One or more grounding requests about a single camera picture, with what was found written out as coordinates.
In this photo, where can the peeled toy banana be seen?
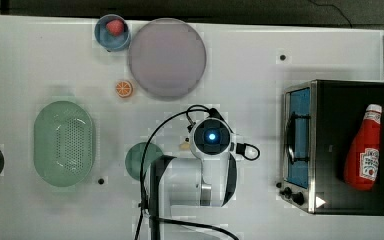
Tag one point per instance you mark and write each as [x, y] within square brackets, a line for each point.
[185, 145]

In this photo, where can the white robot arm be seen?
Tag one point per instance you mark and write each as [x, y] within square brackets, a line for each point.
[207, 178]

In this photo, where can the grey round plate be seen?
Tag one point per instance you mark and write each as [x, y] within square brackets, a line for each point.
[167, 58]

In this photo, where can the green mug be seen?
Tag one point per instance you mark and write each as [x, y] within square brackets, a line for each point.
[140, 156]

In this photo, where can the orange slice toy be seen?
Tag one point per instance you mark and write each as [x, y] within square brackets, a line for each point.
[124, 89]

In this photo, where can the blue bowl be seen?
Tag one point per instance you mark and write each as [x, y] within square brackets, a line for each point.
[107, 41]

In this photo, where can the red toy strawberry in bowl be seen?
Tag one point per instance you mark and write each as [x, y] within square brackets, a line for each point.
[115, 27]

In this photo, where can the silver toaster oven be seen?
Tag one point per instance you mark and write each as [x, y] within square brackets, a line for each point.
[320, 121]

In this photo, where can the green perforated colander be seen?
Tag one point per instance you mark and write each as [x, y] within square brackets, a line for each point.
[63, 144]

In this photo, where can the red plush ketchup bottle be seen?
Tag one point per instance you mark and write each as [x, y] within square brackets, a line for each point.
[362, 162]

